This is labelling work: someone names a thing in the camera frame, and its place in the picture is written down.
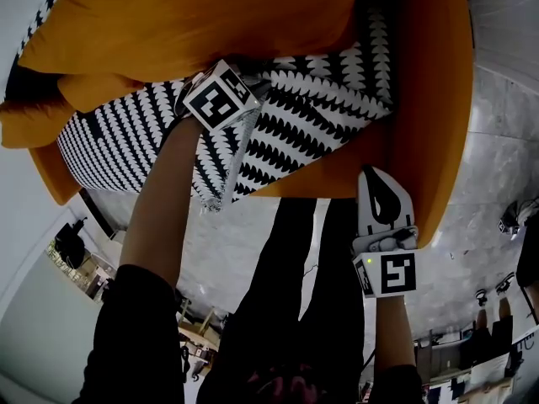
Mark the person's right forearm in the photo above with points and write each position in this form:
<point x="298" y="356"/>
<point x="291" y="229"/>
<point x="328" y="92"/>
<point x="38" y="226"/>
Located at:
<point x="393" y="331"/>

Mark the person's black printed t-shirt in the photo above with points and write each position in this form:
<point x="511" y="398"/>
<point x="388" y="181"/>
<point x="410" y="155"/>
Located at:
<point x="135" y="331"/>

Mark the black white patterned blanket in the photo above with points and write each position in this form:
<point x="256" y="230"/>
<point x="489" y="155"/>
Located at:
<point x="295" y="112"/>

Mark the spare grey gripper device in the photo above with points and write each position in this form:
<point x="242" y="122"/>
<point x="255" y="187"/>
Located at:
<point x="509" y="223"/>

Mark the large orange cushion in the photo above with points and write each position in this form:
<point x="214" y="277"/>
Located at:
<point x="189" y="19"/>

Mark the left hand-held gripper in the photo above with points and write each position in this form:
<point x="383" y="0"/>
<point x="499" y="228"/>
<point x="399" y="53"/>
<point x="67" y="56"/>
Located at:
<point x="215" y="101"/>

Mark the orange sofa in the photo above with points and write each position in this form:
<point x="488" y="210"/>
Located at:
<point x="433" y="99"/>

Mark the black backpack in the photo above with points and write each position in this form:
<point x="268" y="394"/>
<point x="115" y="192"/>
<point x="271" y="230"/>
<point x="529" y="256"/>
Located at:
<point x="69" y="242"/>

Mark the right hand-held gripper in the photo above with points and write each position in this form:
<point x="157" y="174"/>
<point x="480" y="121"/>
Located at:
<point x="396" y="272"/>

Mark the person's left forearm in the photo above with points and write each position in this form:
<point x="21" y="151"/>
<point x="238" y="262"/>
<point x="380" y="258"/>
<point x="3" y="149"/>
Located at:
<point x="160" y="208"/>

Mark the small orange cushion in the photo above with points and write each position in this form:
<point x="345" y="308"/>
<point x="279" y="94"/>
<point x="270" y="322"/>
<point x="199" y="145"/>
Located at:
<point x="97" y="93"/>

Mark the person's black trousers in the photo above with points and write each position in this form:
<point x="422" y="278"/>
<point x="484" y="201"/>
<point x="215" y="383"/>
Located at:
<point x="295" y="267"/>

